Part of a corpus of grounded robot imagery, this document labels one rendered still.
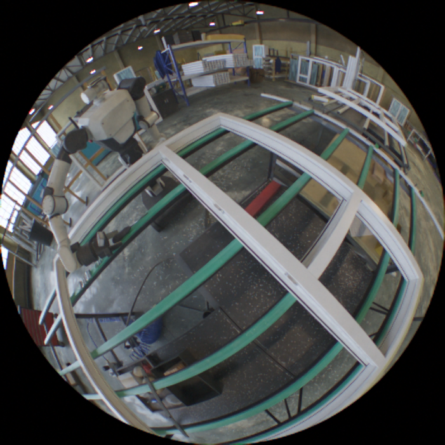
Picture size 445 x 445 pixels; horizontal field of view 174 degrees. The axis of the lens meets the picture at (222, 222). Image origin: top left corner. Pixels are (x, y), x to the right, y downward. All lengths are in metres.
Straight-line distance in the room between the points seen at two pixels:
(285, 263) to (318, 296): 0.13
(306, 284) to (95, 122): 0.93
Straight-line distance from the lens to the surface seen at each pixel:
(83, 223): 0.95
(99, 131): 0.76
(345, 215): 0.54
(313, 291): 0.41
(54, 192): 0.75
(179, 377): 0.60
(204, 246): 0.77
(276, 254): 0.39
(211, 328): 0.76
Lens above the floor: 1.30
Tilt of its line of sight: 64 degrees down
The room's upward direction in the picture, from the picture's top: 19 degrees counter-clockwise
